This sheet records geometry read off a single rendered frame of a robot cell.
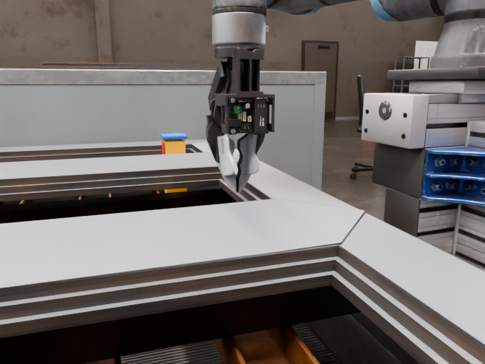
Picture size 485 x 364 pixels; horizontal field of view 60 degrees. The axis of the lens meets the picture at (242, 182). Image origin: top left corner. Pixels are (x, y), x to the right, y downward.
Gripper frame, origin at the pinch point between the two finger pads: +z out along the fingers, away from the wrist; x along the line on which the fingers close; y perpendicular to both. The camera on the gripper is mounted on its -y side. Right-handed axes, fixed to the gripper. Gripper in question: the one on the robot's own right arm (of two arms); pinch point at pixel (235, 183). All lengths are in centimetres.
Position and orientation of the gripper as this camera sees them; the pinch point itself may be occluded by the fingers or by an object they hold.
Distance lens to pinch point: 66.1
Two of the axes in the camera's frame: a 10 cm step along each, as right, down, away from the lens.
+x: 9.5, -0.7, 3.0
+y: 3.0, 2.2, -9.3
